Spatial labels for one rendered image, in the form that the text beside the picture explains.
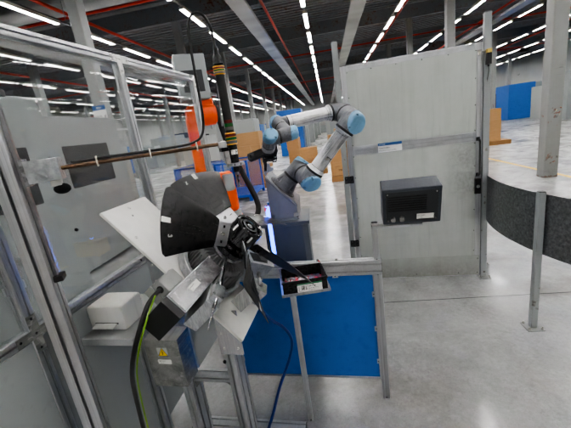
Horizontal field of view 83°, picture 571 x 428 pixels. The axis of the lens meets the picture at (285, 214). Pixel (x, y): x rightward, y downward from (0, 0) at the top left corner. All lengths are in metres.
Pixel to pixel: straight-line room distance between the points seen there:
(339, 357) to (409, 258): 1.55
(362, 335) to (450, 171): 1.77
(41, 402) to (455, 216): 3.03
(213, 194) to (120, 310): 0.60
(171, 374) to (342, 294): 0.91
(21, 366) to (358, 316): 1.46
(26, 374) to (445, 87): 3.11
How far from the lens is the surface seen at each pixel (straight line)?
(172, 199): 1.09
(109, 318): 1.56
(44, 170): 1.27
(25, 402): 1.57
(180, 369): 1.48
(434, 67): 3.11
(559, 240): 2.59
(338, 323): 1.93
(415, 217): 1.65
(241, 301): 1.34
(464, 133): 3.16
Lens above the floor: 1.56
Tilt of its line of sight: 15 degrees down
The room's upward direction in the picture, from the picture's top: 8 degrees counter-clockwise
